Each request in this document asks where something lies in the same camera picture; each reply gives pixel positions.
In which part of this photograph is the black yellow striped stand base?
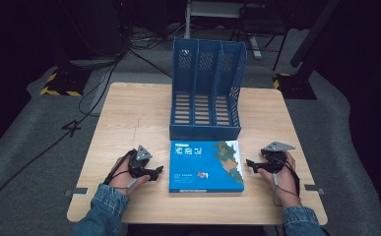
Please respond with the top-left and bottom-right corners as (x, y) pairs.
(39, 68), (92, 98)
(272, 72), (318, 100)

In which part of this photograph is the white metal stand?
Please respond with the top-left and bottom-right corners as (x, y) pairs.
(183, 0), (264, 61)

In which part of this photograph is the hand-held gripper black cable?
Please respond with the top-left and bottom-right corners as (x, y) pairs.
(268, 155), (302, 207)
(102, 148), (139, 190)

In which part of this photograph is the person's left hand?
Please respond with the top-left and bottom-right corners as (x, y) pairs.
(107, 154), (152, 198)

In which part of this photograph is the dark slanted stand pole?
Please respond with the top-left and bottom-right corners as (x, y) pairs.
(289, 0), (343, 69)

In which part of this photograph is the black chair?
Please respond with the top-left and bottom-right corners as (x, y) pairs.
(229, 4), (292, 72)

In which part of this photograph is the blue plastic file rack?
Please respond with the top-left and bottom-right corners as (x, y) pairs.
(168, 36), (248, 143)

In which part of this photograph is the grey table clamp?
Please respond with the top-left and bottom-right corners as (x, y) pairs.
(303, 184), (326, 197)
(63, 187), (90, 198)

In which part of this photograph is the right hand-held gripper black cable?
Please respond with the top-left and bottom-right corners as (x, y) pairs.
(268, 155), (302, 207)

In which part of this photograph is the blue book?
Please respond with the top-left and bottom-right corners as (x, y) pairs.
(168, 140), (245, 194)

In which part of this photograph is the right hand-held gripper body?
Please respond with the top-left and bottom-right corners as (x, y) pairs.
(260, 141), (296, 174)

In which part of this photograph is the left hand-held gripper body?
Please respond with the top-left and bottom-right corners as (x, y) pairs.
(127, 145), (154, 178)

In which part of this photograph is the left hand-held gripper black cable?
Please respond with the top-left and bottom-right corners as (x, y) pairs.
(102, 148), (139, 190)

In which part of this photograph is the person's right hand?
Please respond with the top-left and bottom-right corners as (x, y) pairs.
(258, 150), (302, 209)

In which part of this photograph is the dark equipment cabinet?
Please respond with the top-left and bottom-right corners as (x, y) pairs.
(58, 0), (132, 68)

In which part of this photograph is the long black floor cable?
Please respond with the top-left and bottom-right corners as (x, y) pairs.
(0, 48), (128, 227)

